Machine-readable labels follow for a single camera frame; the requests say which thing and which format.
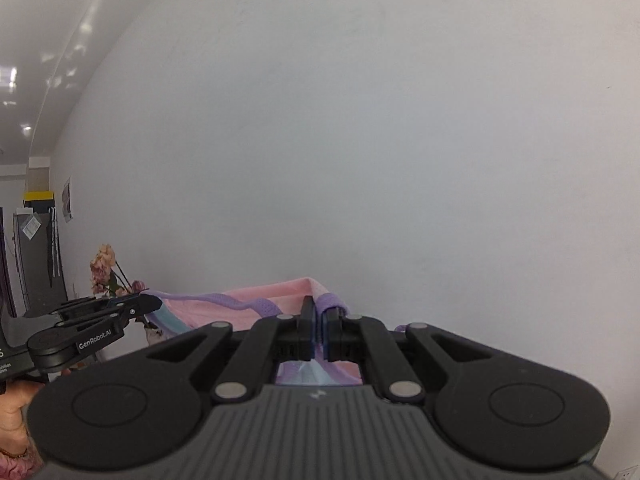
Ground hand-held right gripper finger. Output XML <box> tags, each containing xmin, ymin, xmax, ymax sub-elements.
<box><xmin>321</xmin><ymin>307</ymin><xmax>494</xmax><ymax>405</ymax></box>
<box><xmin>146</xmin><ymin>296</ymin><xmax>318</xmax><ymax>407</ymax></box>

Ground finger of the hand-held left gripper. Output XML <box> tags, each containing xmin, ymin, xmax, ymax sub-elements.
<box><xmin>24</xmin><ymin>297</ymin><xmax>109</xmax><ymax>322</ymax></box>
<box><xmin>27</xmin><ymin>293</ymin><xmax>164</xmax><ymax>372</ymax></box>

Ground pink and purple garment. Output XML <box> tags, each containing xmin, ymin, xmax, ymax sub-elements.
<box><xmin>139</xmin><ymin>276</ymin><xmax>417</xmax><ymax>387</ymax></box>

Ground person's left hand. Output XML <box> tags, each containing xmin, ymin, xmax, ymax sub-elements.
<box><xmin>0</xmin><ymin>382</ymin><xmax>46</xmax><ymax>457</ymax></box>

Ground pink artificial flowers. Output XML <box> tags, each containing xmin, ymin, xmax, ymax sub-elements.
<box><xmin>89</xmin><ymin>243</ymin><xmax>147</xmax><ymax>297</ymax></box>

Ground dark grey cabinet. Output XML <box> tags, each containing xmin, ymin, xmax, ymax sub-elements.
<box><xmin>12</xmin><ymin>208</ymin><xmax>69</xmax><ymax>317</ymax></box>

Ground wall poster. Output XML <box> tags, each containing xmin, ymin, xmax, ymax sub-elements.
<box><xmin>62</xmin><ymin>176</ymin><xmax>75</xmax><ymax>224</ymax></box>

